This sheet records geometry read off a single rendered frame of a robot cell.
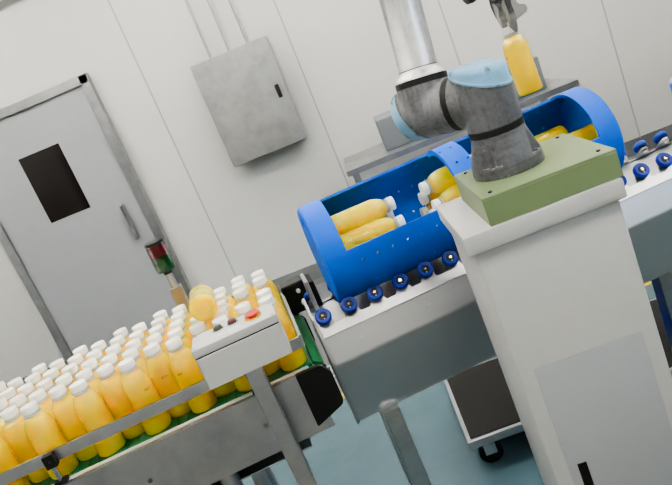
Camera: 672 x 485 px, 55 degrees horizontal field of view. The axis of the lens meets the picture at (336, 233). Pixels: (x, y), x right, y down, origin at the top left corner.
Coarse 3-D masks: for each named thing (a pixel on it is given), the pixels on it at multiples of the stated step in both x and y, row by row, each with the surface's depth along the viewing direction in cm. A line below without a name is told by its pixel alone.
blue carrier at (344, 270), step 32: (576, 96) 176; (544, 128) 196; (576, 128) 190; (608, 128) 170; (416, 160) 182; (448, 160) 169; (352, 192) 183; (384, 192) 189; (416, 192) 192; (320, 224) 164; (416, 224) 164; (320, 256) 163; (352, 256) 163; (384, 256) 165; (416, 256) 169; (352, 288) 167
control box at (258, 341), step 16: (272, 304) 149; (240, 320) 146; (256, 320) 142; (272, 320) 141; (208, 336) 144; (224, 336) 140; (240, 336) 140; (256, 336) 141; (272, 336) 142; (192, 352) 139; (208, 352) 140; (224, 352) 140; (240, 352) 141; (256, 352) 142; (272, 352) 142; (288, 352) 143; (208, 368) 140; (224, 368) 141; (240, 368) 141; (256, 368) 142; (208, 384) 141
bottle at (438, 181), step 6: (444, 168) 176; (432, 174) 177; (438, 174) 176; (444, 174) 175; (450, 174) 175; (426, 180) 177; (432, 180) 176; (438, 180) 175; (444, 180) 175; (450, 180) 175; (432, 186) 176; (438, 186) 175; (444, 186) 175; (438, 192) 177
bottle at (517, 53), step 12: (504, 36) 177; (516, 36) 175; (504, 48) 177; (516, 48) 175; (528, 48) 176; (516, 60) 176; (528, 60) 176; (516, 72) 177; (528, 72) 176; (516, 84) 180; (528, 84) 177; (540, 84) 178
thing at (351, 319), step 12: (660, 168) 180; (636, 180) 179; (648, 180) 179; (660, 180) 178; (636, 192) 177; (456, 264) 173; (432, 276) 172; (444, 276) 172; (456, 276) 171; (408, 288) 171; (420, 288) 171; (432, 288) 170; (384, 300) 170; (396, 300) 170; (408, 300) 170; (360, 312) 169; (372, 312) 169; (336, 324) 168; (348, 324) 168; (324, 336) 167
